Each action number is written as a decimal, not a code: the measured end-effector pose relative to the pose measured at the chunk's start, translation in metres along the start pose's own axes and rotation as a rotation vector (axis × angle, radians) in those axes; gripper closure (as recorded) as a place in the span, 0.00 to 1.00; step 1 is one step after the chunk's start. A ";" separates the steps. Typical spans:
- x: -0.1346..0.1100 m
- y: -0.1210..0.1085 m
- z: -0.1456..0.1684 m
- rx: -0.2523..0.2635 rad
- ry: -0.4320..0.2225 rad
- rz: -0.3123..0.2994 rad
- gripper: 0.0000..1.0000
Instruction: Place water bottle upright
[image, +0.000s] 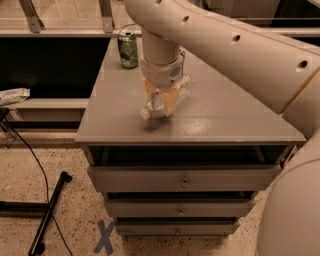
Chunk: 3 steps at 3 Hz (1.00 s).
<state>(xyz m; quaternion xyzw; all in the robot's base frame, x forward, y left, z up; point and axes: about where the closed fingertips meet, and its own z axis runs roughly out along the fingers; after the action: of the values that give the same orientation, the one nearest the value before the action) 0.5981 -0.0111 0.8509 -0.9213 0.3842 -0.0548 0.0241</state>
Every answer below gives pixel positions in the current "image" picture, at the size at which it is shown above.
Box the grey drawer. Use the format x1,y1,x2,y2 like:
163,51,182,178
87,165,281,193
116,221,240,236
105,199,256,218

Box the blue tape cross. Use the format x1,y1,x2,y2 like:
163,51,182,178
93,220,114,256

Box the top grey drawer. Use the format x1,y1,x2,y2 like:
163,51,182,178
87,165,281,193

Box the clear plastic water bottle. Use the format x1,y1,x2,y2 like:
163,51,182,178
140,75,195,120

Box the middle grey drawer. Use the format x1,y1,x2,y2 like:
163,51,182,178
105,199,256,218

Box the green soda can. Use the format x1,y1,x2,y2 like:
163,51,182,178
117,29,138,68

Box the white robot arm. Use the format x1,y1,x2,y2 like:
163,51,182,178
125,0,320,256

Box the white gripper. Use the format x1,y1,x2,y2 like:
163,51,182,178
141,48,185,116

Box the bottom grey drawer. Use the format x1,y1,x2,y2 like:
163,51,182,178
116,221,240,236

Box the metal railing frame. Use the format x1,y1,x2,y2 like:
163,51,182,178
0,0,320,37

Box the grey drawer cabinet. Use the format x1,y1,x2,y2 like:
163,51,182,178
76,40,305,228

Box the black metal stand base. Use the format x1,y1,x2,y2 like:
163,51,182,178
0,171,72,256

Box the black floor cable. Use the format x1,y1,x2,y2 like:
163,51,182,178
0,116,74,256

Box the white plastic bag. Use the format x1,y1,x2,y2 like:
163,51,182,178
0,88,30,106

